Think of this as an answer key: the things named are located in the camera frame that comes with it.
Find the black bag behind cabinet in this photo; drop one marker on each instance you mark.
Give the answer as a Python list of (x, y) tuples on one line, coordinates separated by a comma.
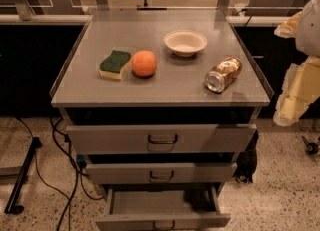
[(247, 162)]

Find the grey middle drawer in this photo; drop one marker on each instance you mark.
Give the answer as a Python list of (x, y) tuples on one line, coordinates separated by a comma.
[(147, 173)]

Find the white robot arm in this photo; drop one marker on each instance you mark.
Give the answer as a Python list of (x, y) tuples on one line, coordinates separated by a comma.
[(301, 85)]

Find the black caster wheel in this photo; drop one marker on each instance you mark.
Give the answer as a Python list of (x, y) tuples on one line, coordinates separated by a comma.
[(311, 147)]

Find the grey drawer cabinet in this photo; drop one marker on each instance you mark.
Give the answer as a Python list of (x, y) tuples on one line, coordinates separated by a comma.
[(174, 95)]

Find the white bowl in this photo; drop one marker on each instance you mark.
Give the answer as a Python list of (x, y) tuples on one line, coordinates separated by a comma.
[(185, 43)]

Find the grey bottom drawer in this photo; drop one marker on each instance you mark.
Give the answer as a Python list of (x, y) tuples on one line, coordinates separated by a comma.
[(162, 207)]

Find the grey top drawer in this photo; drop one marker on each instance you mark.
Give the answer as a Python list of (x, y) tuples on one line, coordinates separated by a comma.
[(141, 139)]

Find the orange fruit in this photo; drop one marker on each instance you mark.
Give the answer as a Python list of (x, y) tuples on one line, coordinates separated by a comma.
[(144, 63)]

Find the grey drawer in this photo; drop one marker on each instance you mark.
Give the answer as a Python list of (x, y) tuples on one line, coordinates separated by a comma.
[(147, 173), (162, 207), (141, 139)]

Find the black stand leg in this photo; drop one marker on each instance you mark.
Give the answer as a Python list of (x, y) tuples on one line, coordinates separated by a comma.
[(12, 207)]

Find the green yellow sponge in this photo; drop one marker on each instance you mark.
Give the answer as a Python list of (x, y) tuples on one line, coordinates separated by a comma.
[(114, 66)]

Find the gold soda can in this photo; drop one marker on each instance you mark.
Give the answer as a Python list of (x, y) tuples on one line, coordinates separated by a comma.
[(223, 74)]

